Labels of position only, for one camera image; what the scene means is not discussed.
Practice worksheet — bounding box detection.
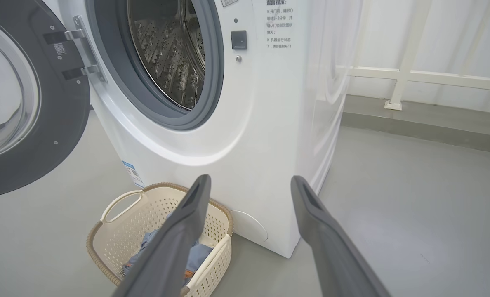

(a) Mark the blue cartoon print garment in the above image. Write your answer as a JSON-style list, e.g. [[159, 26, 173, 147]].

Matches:
[[121, 229, 165, 277], [182, 238, 214, 286]]

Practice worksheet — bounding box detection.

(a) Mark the white metal railing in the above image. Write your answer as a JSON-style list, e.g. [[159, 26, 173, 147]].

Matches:
[[346, 0, 490, 111]]

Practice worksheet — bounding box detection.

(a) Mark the cream perforated laundry basket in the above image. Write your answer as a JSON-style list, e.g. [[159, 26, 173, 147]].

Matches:
[[86, 183, 234, 297]]

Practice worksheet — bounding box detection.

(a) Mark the printed instruction text label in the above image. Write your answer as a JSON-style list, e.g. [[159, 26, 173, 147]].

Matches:
[[265, 0, 295, 50]]

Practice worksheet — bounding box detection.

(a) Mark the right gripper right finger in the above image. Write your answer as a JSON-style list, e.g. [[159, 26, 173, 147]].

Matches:
[[290, 175, 392, 297]]

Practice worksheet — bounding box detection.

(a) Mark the white front-load washing machine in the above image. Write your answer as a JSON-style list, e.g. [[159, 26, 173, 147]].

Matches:
[[43, 0, 365, 259]]

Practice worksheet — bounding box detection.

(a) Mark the stainless steel washer drum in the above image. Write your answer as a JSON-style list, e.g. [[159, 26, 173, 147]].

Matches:
[[127, 0, 206, 111]]

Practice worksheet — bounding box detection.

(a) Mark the silver washer door hinge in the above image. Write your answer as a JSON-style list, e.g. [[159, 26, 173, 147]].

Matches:
[[43, 16, 107, 83]]

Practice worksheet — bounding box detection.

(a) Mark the blue energy label sticker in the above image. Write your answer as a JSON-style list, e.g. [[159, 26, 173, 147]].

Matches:
[[122, 160, 145, 189]]

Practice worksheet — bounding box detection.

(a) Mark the black round glass washer door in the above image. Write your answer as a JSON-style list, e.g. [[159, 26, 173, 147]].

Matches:
[[0, 0, 92, 200]]

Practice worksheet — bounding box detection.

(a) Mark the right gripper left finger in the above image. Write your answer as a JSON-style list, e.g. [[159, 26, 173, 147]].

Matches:
[[112, 174, 212, 297]]

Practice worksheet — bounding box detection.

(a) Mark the round white drain cover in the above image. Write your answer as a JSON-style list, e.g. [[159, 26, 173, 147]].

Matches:
[[230, 210, 269, 243]]

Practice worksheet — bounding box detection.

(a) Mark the black door lock latch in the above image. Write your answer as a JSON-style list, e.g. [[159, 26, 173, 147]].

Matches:
[[231, 30, 248, 50]]

